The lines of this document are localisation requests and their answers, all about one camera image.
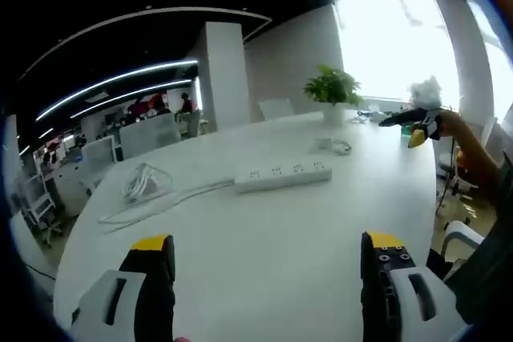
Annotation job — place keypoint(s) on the long ceiling light strip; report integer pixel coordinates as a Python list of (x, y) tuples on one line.
[(116, 77)]

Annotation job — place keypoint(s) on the white power strip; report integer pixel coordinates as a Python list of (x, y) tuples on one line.
[(280, 177)]

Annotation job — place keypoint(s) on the person's left hand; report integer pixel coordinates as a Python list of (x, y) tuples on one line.
[(181, 339)]

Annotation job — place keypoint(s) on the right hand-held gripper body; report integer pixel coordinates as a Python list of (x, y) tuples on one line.
[(425, 95)]

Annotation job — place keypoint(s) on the white swivel office chair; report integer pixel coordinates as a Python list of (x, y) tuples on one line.
[(40, 206)]

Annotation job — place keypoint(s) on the small white office chair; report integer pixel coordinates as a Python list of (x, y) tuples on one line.
[(99, 151)]

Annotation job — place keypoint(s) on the white chair with orange item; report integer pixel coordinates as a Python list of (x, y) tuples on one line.
[(455, 170)]

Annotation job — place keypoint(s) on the person's right hand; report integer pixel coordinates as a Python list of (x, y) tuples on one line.
[(451, 121)]

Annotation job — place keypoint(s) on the green potted plant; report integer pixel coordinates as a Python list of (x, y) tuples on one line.
[(333, 89)]

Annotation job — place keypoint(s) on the white charger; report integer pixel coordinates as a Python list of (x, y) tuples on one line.
[(322, 145)]

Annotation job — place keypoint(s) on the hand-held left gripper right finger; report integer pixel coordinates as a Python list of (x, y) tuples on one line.
[(401, 302)]

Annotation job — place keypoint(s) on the grey mesh office chair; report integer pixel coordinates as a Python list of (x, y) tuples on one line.
[(150, 135)]

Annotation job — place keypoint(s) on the white chair with armrest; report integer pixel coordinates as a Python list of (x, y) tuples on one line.
[(461, 238)]

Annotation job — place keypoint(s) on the short ceiling light strip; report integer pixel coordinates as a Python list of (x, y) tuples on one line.
[(132, 95)]

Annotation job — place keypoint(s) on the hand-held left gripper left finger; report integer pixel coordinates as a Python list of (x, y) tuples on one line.
[(100, 302)]

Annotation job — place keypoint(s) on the white desk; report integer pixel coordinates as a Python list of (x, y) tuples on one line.
[(272, 230)]

